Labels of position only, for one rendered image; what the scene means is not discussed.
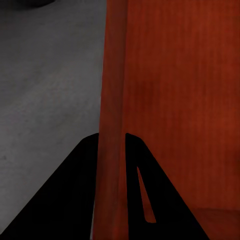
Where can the storage box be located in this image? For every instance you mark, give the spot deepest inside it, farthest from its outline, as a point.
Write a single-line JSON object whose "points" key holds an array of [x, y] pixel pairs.
{"points": [[171, 76]]}

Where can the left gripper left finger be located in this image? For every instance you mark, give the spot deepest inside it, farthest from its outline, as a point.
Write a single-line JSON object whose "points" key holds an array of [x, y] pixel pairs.
{"points": [[63, 207]]}

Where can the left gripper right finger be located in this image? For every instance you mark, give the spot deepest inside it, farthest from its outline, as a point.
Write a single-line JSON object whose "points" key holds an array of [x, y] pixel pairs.
{"points": [[174, 220]]}

